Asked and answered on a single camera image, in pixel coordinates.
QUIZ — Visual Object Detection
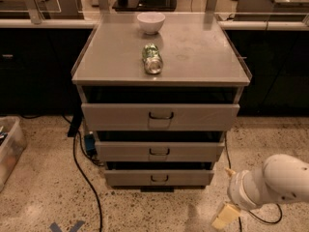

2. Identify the long white counter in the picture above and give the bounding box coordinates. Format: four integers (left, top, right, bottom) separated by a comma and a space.
0, 19, 309, 31

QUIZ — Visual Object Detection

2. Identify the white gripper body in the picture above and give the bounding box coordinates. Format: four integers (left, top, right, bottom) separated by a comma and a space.
227, 169, 262, 211

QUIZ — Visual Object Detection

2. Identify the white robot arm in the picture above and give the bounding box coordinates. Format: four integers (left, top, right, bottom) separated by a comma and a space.
211, 154, 309, 230

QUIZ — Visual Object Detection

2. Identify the clear plastic storage bin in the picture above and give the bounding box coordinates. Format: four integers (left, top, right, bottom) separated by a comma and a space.
0, 116, 27, 191

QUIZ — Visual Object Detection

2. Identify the black floor cable right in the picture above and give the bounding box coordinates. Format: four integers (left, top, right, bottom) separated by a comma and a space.
224, 135, 284, 232

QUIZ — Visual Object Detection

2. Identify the black floor cable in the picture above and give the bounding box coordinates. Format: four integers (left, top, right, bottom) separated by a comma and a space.
224, 135, 284, 232
61, 113, 104, 232

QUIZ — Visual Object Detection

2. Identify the blue power adapter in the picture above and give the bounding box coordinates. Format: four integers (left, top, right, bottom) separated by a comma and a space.
84, 134, 97, 157

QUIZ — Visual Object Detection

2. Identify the black floor cable left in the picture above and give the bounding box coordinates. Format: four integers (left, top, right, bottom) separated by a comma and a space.
61, 113, 104, 232

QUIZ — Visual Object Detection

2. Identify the grey middle drawer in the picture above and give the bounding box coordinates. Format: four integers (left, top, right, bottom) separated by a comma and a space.
96, 142, 224, 162

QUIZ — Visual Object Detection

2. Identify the grey drawer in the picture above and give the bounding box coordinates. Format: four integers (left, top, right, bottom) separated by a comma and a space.
104, 170, 214, 187
96, 142, 224, 162
81, 103, 239, 131

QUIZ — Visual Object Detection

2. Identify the grey bottom drawer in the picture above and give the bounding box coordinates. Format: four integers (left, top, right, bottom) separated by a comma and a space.
104, 170, 214, 187

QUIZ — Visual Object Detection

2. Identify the grey drawer cabinet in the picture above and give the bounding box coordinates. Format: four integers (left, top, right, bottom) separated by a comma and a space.
70, 12, 253, 191

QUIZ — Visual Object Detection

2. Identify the grey top drawer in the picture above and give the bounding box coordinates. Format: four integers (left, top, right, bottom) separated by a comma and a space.
81, 103, 239, 131

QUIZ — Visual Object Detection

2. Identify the green soda can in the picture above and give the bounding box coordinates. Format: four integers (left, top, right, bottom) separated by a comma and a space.
142, 43, 163, 74

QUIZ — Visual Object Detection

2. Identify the white bowl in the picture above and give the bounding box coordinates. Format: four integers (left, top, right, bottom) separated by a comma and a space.
137, 12, 165, 35

